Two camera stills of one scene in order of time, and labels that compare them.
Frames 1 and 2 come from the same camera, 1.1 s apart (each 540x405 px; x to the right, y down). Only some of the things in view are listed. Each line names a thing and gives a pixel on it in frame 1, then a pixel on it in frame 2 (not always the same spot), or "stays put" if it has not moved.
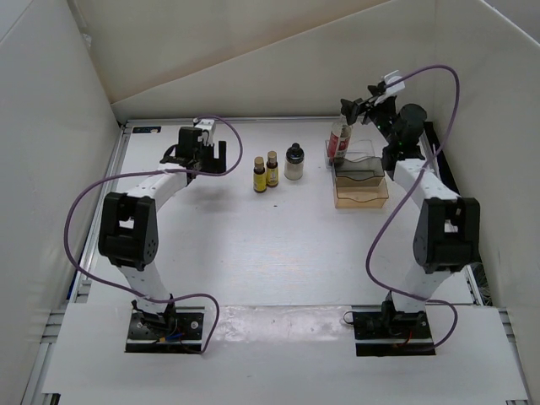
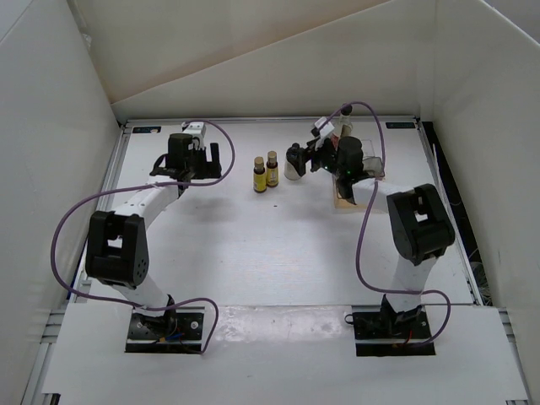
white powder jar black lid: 294,164 stays put
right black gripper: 386,101 → 305,156
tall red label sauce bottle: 338,144 stays put
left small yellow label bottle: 259,175 stays put
